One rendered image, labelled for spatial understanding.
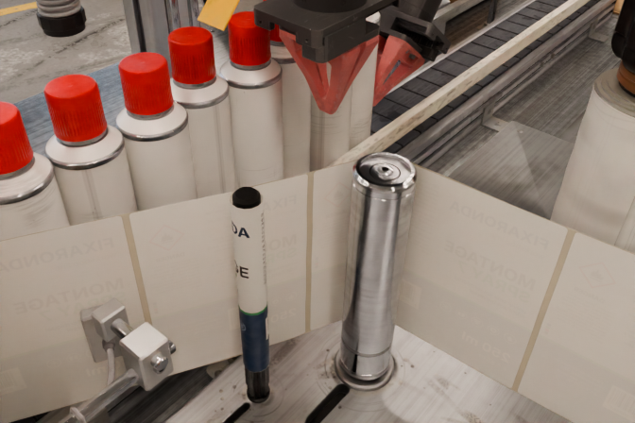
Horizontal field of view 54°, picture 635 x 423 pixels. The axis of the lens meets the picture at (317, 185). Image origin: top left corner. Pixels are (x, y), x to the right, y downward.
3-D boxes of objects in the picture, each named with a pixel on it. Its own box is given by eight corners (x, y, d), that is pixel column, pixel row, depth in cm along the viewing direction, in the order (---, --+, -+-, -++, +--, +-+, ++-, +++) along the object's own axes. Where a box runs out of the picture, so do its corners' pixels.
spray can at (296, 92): (266, 208, 63) (258, 11, 50) (255, 177, 66) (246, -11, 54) (316, 199, 64) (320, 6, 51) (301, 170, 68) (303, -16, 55)
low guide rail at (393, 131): (124, 339, 47) (119, 322, 46) (114, 330, 48) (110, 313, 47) (616, -19, 114) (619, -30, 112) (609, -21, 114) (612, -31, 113)
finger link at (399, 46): (373, 104, 66) (413, 22, 65) (322, 81, 69) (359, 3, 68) (398, 119, 72) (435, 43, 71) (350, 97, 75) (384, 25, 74)
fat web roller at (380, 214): (369, 403, 45) (395, 203, 34) (321, 368, 47) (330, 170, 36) (404, 363, 48) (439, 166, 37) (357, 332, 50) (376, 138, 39)
